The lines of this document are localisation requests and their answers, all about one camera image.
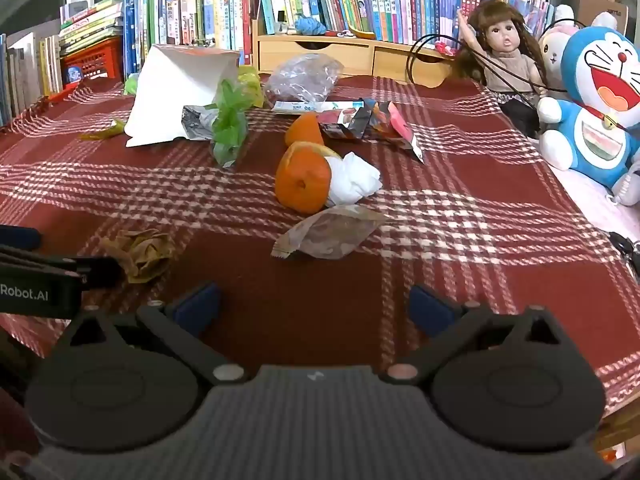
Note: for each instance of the pink white bunny plush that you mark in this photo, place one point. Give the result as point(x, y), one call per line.
point(552, 50)

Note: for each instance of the yellow green plastic bag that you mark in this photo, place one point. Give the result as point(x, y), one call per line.
point(251, 87)

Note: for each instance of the yellow green peel strip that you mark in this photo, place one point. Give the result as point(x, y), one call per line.
point(102, 132)

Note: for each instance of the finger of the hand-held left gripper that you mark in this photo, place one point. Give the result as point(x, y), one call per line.
point(100, 270)
point(17, 238)

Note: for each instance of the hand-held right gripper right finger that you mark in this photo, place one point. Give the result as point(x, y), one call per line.
point(429, 310)

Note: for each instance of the small glass bottle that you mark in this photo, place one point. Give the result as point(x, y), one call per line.
point(281, 22)

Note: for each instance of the white blue tissue pack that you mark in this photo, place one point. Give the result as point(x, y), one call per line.
point(300, 107)

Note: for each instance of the red plastic crate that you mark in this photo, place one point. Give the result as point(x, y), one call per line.
point(95, 62)

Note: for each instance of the blue yarn ball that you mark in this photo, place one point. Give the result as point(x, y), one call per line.
point(309, 25)

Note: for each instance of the crumpled white tissue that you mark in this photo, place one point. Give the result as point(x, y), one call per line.
point(352, 180)

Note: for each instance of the blue cat plush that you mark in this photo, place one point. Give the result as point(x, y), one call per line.
point(595, 130)

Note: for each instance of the pink flower ornament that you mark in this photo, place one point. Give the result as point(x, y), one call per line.
point(446, 47)

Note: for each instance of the clear plastic bag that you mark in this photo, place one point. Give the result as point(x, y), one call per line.
point(300, 80)

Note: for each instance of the dark printed snack wrapper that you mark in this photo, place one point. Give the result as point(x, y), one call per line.
point(345, 120)

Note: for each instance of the row of pale books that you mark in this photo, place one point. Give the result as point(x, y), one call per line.
point(30, 75)

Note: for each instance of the small orange peel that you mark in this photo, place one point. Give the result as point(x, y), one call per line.
point(302, 132)

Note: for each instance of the yellow banana toy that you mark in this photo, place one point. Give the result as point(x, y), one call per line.
point(364, 34)

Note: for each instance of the red plaid tablecloth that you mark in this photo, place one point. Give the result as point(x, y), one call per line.
point(450, 220)

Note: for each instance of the brown haired doll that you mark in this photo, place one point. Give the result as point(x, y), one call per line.
point(505, 60)

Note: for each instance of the black key fob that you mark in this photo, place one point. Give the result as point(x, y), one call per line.
point(625, 250)

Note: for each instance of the silver foil wrapper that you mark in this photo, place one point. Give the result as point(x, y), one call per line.
point(196, 122)

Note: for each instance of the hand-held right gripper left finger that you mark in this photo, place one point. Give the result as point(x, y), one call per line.
point(197, 307)

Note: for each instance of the cardboard box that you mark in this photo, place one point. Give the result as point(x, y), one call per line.
point(602, 7)

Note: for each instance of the large orange peel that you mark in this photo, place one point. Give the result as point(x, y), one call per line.
point(300, 180)

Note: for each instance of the brown snack wrapper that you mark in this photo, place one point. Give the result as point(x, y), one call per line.
point(330, 232)

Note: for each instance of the white paper bag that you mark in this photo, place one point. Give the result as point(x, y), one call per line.
point(170, 90)

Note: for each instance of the stack of flat books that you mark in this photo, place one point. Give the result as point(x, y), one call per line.
point(92, 22)

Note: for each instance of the wooden drawer organizer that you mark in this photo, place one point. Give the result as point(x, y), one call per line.
point(320, 57)

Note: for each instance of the red snack wrapper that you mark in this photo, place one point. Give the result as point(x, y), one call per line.
point(397, 127)

